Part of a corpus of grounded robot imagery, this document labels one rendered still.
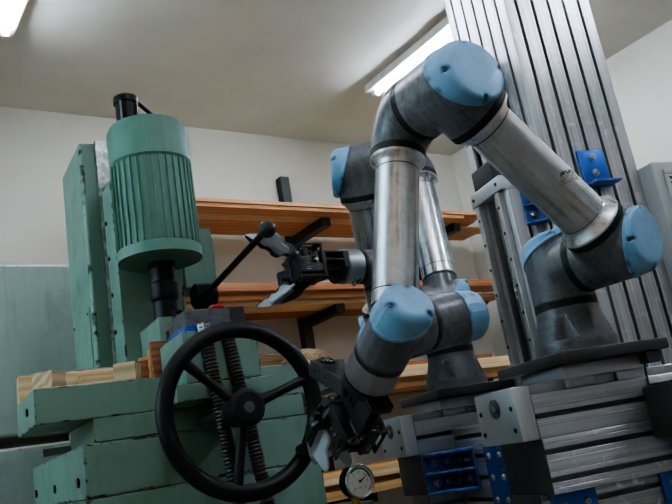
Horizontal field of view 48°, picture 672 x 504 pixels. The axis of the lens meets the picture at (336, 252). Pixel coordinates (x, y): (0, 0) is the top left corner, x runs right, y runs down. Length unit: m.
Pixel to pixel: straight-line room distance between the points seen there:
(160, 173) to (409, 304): 0.78
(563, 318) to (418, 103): 0.48
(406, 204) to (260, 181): 3.44
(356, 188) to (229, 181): 2.80
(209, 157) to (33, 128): 0.99
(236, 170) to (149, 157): 2.97
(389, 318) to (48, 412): 0.64
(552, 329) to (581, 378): 0.10
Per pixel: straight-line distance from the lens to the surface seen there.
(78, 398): 1.36
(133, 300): 1.68
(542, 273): 1.44
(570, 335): 1.42
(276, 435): 1.46
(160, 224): 1.57
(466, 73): 1.19
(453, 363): 1.83
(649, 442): 1.45
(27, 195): 4.10
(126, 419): 1.37
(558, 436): 1.34
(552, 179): 1.28
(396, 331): 0.96
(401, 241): 1.19
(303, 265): 1.48
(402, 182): 1.23
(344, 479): 1.46
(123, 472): 1.37
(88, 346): 1.79
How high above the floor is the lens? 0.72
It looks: 15 degrees up
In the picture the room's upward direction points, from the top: 10 degrees counter-clockwise
